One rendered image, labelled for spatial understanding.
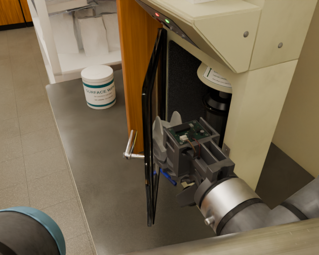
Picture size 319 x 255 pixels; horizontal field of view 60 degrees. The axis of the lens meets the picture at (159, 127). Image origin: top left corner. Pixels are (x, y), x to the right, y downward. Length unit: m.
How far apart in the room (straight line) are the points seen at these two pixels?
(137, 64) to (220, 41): 0.42
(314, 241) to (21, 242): 0.26
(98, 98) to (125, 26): 0.50
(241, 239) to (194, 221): 0.61
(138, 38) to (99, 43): 0.98
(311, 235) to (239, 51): 0.30
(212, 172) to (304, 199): 0.11
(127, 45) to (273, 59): 0.40
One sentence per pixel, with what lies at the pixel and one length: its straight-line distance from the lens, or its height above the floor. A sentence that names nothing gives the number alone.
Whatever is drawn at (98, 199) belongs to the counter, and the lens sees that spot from 0.87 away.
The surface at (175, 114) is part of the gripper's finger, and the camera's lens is 0.51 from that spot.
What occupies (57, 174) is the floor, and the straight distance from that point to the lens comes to 2.33.
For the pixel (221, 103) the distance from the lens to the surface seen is 0.68.
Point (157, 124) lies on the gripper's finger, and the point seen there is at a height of 1.32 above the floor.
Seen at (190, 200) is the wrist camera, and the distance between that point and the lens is 0.47.
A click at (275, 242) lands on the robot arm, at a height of 1.45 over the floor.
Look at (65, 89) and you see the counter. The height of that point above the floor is 0.94.
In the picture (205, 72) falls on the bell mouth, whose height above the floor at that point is 1.34.
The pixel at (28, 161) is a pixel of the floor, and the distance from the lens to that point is 2.52.
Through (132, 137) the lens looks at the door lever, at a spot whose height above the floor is 1.21.
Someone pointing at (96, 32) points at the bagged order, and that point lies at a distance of 1.72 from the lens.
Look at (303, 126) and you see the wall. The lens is 1.03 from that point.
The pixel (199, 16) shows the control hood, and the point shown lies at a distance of 0.39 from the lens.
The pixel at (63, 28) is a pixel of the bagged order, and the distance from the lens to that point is 1.78.
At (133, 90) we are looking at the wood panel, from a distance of 0.84.
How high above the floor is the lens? 1.62
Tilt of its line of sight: 38 degrees down
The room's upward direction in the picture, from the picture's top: straight up
